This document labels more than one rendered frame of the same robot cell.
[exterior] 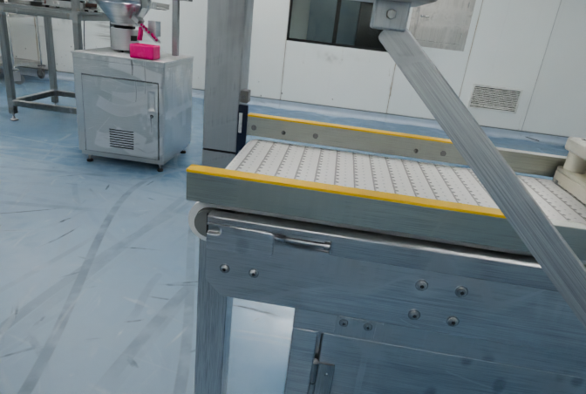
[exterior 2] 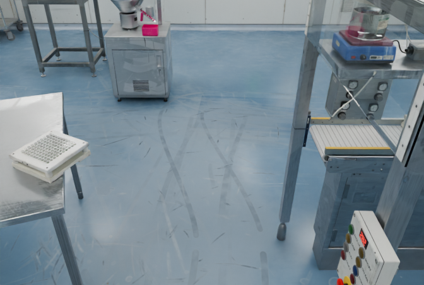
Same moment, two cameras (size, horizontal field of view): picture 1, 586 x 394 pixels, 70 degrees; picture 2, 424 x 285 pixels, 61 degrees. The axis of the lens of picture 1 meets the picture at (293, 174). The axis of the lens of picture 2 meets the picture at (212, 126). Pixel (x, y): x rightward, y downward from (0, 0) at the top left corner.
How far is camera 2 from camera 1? 1.43 m
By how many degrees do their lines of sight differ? 12
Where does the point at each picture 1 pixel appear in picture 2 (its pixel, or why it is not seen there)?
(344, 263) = (358, 162)
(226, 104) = (303, 115)
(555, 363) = not seen: hidden behind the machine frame
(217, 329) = (293, 182)
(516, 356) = not seen: hidden behind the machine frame
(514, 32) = not seen: outside the picture
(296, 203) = (349, 152)
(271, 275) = (341, 166)
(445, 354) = (377, 177)
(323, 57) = not seen: outside the picture
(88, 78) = (117, 52)
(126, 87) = (141, 54)
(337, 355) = (351, 181)
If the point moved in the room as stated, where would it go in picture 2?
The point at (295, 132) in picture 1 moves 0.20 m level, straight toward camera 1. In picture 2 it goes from (325, 122) to (341, 143)
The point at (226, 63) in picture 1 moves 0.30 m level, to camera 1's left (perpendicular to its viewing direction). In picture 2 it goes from (305, 104) to (247, 106)
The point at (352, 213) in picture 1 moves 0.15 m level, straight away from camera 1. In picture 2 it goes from (361, 152) to (353, 134)
